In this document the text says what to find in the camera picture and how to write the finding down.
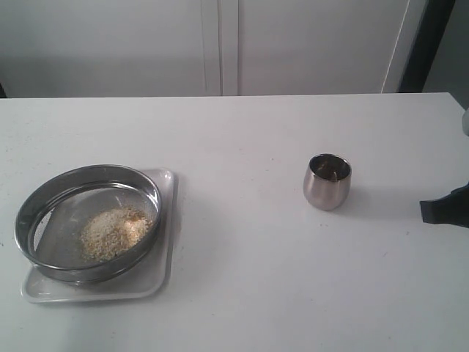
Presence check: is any round stainless steel sieve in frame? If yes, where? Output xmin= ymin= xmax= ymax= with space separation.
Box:
xmin=15 ymin=165 xmax=162 ymax=284

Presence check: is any white rectangular plastic tray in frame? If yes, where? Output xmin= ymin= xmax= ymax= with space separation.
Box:
xmin=21 ymin=168 xmax=177 ymax=304

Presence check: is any dark door frame post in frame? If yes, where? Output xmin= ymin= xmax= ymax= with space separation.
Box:
xmin=397 ymin=0 xmax=456 ymax=93

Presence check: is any pile of yellow grains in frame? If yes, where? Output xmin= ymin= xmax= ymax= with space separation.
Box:
xmin=80 ymin=208 xmax=153 ymax=262

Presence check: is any stainless steel cup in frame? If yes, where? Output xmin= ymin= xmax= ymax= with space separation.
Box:
xmin=303 ymin=153 xmax=352 ymax=211

